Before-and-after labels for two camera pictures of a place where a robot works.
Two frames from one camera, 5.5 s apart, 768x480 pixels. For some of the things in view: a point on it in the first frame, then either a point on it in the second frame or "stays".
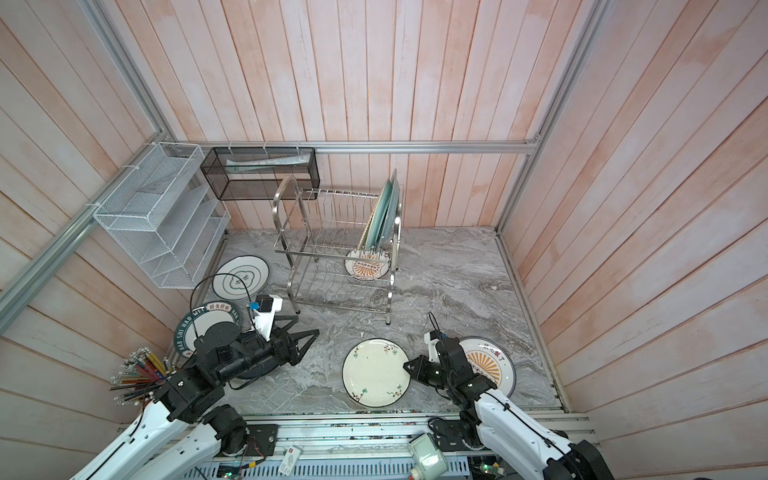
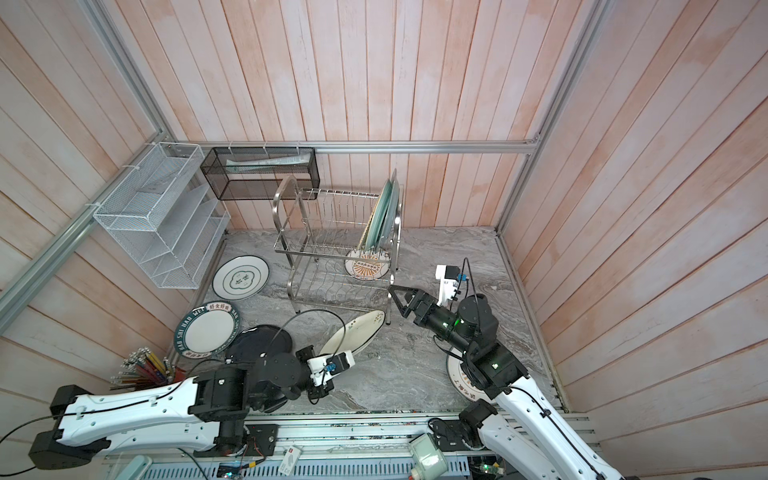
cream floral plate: (373, 372) → (354, 335)
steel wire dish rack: (342, 248) stays
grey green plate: (393, 212) stays
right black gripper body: (431, 372) → (440, 321)
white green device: (428, 463) stays
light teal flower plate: (378, 214) stays
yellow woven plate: (365, 232) stays
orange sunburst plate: (365, 266) stays
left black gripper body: (277, 349) → (314, 391)
